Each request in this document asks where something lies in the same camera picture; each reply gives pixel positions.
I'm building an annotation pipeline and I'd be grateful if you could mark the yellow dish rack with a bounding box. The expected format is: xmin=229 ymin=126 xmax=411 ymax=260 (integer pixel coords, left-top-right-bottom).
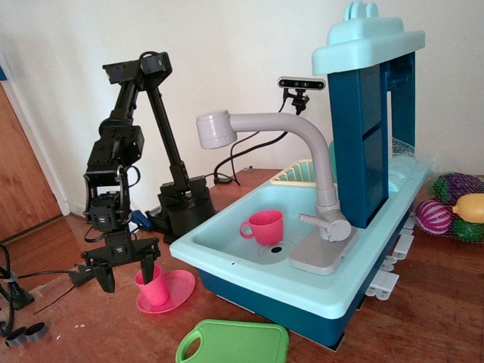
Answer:
xmin=269 ymin=159 xmax=315 ymax=187

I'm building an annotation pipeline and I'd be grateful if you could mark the yellow toy lemon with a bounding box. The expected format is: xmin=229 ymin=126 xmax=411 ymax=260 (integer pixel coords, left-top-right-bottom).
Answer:
xmin=452 ymin=194 xmax=484 ymax=224

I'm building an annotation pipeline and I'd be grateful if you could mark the black camera cable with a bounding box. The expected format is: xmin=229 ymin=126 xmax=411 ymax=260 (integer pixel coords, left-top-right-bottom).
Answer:
xmin=213 ymin=88 xmax=294 ymax=186

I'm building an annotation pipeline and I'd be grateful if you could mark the depth camera on mount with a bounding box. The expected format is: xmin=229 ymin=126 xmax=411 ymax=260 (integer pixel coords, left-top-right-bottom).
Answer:
xmin=277 ymin=76 xmax=326 ymax=116

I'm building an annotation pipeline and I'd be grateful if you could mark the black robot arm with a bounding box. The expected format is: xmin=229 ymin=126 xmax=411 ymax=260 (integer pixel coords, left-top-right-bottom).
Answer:
xmin=71 ymin=51 xmax=216 ymax=293

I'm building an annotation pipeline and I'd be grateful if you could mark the blue toy kitchen sink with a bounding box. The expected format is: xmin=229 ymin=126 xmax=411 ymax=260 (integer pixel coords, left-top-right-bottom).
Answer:
xmin=170 ymin=1 xmax=427 ymax=348

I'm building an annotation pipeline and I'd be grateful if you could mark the pink plastic tumbler cup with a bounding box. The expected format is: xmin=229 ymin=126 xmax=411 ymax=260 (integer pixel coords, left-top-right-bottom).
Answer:
xmin=135 ymin=265 xmax=170 ymax=306

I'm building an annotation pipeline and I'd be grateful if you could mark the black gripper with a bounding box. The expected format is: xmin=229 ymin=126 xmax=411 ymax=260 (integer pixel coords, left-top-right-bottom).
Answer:
xmin=82 ymin=232 xmax=159 ymax=293

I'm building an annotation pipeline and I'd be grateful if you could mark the pink mug with handle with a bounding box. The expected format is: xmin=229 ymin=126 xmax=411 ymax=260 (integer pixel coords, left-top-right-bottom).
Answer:
xmin=239 ymin=209 xmax=284 ymax=247

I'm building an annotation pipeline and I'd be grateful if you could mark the black tape roll left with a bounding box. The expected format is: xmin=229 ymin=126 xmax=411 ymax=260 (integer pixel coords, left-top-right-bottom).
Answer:
xmin=5 ymin=327 xmax=26 ymax=347

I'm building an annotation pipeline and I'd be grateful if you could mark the black power strip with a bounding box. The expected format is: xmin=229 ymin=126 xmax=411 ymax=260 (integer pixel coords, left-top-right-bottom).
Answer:
xmin=68 ymin=265 xmax=97 ymax=287

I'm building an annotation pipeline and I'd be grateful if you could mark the black power cable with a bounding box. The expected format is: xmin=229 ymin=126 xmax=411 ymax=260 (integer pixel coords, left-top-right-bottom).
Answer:
xmin=0 ymin=244 xmax=73 ymax=337

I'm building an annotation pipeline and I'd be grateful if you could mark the grey toy faucet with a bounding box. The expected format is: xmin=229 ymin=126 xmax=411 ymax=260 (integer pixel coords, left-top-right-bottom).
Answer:
xmin=196 ymin=110 xmax=358 ymax=275

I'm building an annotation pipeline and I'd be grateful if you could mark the black tape roll right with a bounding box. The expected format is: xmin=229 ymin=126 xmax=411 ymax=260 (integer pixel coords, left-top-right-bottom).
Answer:
xmin=24 ymin=322 xmax=48 ymax=343

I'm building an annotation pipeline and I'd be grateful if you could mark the black tape roll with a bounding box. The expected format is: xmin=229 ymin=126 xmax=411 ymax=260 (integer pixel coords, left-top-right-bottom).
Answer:
xmin=5 ymin=327 xmax=26 ymax=347
xmin=24 ymin=322 xmax=48 ymax=343

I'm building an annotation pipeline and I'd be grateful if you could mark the green cutting board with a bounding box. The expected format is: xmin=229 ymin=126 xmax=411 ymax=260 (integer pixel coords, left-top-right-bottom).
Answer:
xmin=175 ymin=319 xmax=290 ymax=362

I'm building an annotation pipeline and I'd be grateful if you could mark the purple toy vegetable in net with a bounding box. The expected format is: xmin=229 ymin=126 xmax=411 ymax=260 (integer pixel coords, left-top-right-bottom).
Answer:
xmin=415 ymin=200 xmax=452 ymax=235

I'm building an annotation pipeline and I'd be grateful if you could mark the blue clamp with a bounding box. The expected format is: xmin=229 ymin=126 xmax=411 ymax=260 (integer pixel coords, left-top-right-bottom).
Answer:
xmin=131 ymin=209 xmax=153 ymax=230

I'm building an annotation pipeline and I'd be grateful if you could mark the pink plastic plate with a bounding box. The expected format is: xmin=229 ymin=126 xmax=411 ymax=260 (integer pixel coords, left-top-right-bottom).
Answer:
xmin=136 ymin=270 xmax=196 ymax=314

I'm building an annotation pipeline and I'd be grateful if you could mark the wooden door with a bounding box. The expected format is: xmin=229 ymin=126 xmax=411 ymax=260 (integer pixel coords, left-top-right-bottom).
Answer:
xmin=1 ymin=89 xmax=62 ymax=241

